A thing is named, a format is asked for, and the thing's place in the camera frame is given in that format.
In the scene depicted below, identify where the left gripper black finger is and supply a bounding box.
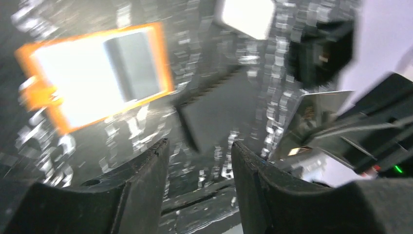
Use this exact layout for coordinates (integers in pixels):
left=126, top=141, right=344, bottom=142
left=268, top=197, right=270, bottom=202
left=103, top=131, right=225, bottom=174
left=231, top=142, right=413, bottom=234
left=0, top=138, right=169, bottom=234

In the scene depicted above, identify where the white rectangular box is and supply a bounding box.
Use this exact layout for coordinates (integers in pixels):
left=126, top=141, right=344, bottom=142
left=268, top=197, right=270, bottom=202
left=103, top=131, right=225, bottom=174
left=214, top=0, right=276, bottom=40

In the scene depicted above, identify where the orange leather card holder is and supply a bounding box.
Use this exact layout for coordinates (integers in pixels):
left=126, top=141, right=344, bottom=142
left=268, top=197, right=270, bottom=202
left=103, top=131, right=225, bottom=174
left=15, top=22, right=174, bottom=135

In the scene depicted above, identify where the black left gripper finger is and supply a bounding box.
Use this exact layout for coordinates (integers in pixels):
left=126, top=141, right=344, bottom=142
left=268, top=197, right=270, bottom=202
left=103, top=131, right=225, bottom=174
left=300, top=73, right=413, bottom=175

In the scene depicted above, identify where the black network switch box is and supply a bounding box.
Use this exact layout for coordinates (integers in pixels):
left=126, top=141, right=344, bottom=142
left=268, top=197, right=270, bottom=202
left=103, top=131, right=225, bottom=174
left=175, top=65, right=259, bottom=154

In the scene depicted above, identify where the black plastic box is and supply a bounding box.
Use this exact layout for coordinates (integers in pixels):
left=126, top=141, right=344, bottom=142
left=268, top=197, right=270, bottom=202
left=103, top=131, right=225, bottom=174
left=289, top=19, right=355, bottom=89

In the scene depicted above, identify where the thin white credit card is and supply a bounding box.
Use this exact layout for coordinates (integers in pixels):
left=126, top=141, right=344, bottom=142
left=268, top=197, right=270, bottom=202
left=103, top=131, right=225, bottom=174
left=103, top=32, right=161, bottom=102

